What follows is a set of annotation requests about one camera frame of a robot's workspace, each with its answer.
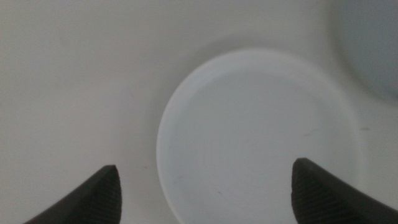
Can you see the grey shallow bowl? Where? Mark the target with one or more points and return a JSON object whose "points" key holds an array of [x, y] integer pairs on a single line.
{"points": [[373, 46]]}

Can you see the white shallow bowl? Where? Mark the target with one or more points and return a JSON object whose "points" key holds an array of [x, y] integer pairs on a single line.
{"points": [[248, 130]]}

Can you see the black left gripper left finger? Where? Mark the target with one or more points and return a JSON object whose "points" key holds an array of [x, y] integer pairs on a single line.
{"points": [[93, 202]]}

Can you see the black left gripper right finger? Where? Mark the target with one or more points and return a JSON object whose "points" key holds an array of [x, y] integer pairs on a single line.
{"points": [[323, 199]]}

